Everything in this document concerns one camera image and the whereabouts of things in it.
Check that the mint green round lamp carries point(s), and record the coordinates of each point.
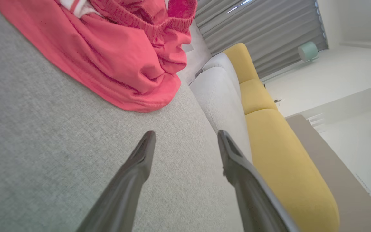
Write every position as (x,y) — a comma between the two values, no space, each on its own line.
(308,51)

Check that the red shorts with white stripe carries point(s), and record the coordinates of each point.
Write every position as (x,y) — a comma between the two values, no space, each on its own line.
(134,16)

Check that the yellow sofa backrest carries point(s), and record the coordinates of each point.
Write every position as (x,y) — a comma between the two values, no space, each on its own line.
(282,167)

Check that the large grey sofa seat cushion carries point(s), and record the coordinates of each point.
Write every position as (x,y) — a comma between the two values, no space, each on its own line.
(60,145)

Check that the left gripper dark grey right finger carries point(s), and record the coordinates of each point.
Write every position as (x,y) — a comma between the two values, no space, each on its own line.
(253,199)

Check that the grey pleated curtain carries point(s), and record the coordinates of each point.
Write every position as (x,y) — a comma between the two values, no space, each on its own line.
(208,11)
(275,35)

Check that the red basketball jersey with lettering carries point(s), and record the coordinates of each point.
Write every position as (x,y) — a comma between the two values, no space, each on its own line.
(76,51)

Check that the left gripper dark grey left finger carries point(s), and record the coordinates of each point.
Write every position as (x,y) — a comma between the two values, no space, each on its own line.
(124,193)

